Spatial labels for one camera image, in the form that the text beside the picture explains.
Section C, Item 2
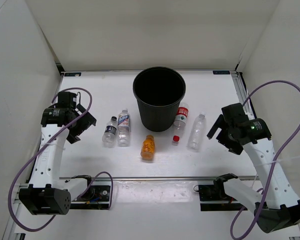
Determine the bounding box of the clear unlabeled plastic bottle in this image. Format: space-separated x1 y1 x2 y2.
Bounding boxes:
187 112 206 151

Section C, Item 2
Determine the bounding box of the small dark-label water bottle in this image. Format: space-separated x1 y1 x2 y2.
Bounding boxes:
102 116 118 148

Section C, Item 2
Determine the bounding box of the blue-label clear water bottle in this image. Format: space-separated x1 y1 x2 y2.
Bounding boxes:
117 108 131 147

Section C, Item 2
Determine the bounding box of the red-label red-cap water bottle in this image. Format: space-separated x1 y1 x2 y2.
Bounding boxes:
172 102 189 145

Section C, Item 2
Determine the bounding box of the orange juice bottle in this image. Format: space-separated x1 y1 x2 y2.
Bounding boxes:
140 135 155 161

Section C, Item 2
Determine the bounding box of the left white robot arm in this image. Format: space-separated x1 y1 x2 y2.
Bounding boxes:
19 91 97 215

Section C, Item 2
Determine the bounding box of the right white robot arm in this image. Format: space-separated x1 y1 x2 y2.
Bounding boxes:
207 103 300 233

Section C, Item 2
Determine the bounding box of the black plastic bin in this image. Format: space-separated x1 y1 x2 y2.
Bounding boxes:
132 66 186 132

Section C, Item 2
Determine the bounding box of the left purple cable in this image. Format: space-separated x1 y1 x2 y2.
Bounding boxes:
9 87 114 231

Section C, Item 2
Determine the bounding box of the purple cable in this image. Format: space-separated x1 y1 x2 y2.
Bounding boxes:
9 87 114 231
230 80 300 240

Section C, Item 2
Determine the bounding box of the aluminium right side rail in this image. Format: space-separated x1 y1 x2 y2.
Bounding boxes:
230 70 256 120

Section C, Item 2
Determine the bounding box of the aluminium rail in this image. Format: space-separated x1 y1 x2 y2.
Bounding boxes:
60 175 255 181
230 70 256 120

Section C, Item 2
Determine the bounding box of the aluminium front rail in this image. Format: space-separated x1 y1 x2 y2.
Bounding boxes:
60 175 255 181

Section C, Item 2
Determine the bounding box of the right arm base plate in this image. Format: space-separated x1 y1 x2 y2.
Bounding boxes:
193 184 243 212

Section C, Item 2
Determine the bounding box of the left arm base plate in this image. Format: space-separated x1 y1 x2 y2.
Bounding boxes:
70 177 114 210

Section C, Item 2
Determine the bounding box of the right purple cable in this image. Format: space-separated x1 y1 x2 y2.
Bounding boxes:
230 80 300 240

